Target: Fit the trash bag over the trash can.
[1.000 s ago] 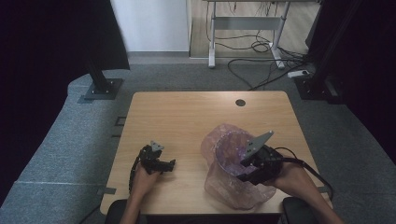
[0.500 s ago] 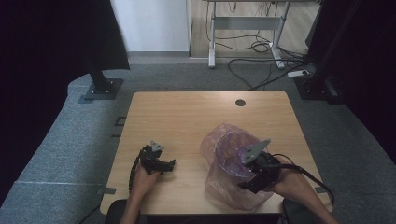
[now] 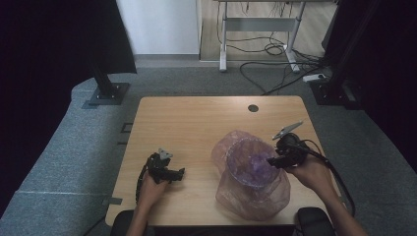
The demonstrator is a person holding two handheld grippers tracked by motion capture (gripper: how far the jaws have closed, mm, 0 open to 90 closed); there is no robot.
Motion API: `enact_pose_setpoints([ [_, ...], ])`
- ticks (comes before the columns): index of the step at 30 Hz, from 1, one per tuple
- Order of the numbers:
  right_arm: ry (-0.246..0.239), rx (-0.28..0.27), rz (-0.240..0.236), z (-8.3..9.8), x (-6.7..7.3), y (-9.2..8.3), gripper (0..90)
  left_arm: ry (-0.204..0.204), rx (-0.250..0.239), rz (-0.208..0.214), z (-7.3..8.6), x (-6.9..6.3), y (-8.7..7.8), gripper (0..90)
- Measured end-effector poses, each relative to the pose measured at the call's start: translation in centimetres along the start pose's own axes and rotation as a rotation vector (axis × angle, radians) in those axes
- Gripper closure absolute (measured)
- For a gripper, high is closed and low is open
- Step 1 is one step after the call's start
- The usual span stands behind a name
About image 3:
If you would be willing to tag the black curtain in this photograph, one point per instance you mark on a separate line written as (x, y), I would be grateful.
(387, 65)
(49, 49)

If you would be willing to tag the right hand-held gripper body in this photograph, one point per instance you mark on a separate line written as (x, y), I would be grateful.
(290, 147)

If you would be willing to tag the black round table grommet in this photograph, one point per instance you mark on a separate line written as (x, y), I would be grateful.
(253, 108)

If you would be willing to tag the purple translucent plastic bag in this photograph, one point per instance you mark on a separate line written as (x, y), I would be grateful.
(250, 177)

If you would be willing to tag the black metal stand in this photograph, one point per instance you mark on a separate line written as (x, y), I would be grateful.
(106, 85)
(334, 82)

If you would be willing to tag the clear brown plastic bin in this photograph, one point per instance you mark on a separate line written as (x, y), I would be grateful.
(252, 164)

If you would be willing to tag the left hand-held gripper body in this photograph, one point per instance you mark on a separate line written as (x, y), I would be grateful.
(159, 167)

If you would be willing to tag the person's left hand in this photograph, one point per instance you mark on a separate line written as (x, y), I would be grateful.
(150, 193)

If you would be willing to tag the white power strip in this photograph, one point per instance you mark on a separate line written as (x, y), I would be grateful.
(314, 77)

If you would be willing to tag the person's right hand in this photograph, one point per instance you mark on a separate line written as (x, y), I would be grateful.
(311, 173)

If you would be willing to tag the white desk frame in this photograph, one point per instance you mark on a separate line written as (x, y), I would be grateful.
(259, 24)

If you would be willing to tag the black chair armrest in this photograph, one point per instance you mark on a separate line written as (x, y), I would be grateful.
(313, 223)
(122, 224)

